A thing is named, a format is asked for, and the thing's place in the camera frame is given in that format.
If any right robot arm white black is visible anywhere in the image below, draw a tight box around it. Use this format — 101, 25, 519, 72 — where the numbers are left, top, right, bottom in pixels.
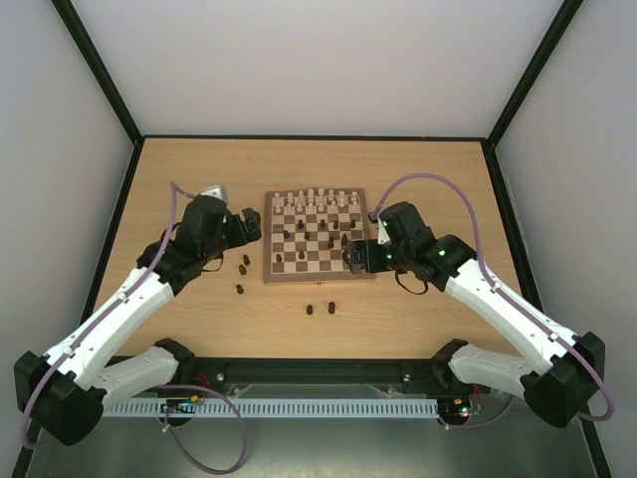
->
343, 202, 605, 427

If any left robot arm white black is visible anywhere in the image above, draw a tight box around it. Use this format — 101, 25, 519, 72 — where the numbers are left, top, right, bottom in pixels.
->
14, 192, 262, 445

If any wooden chess board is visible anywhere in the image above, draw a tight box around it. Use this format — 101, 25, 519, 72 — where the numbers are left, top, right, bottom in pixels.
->
262, 187, 375, 285

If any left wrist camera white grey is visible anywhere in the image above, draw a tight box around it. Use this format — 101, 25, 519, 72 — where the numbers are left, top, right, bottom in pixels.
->
201, 184, 229, 204

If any black aluminium rail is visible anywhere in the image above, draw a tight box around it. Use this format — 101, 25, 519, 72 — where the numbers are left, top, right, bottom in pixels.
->
163, 356, 499, 387

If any white slotted cable duct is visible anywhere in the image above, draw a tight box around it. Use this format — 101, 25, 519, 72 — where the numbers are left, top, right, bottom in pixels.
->
104, 397, 439, 419

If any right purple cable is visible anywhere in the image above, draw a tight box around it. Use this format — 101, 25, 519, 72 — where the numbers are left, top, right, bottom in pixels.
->
370, 172, 614, 430

